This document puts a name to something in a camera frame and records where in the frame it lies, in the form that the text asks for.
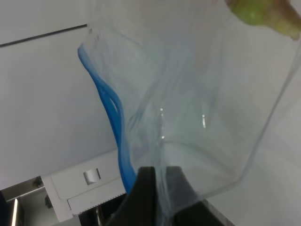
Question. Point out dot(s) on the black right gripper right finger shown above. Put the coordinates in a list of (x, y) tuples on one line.
[(186, 207)]

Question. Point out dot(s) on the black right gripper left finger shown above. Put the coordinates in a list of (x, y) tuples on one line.
[(140, 207)]

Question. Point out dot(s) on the clear zip bag blue seal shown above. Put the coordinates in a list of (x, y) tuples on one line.
[(185, 83)]

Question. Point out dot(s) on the purple eggplant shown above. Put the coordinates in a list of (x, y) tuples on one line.
[(278, 15)]

